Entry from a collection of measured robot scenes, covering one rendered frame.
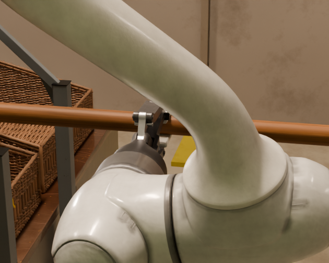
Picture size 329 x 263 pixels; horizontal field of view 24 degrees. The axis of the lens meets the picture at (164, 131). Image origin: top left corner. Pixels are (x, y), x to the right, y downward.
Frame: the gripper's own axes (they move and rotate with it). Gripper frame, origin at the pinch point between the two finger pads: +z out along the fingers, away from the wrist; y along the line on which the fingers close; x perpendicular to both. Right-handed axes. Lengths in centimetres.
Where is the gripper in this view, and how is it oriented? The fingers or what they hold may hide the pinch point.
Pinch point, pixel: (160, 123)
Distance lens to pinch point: 110.7
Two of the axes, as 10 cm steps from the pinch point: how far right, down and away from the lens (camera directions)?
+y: -0.1, 9.3, 3.6
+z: 1.6, -3.6, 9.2
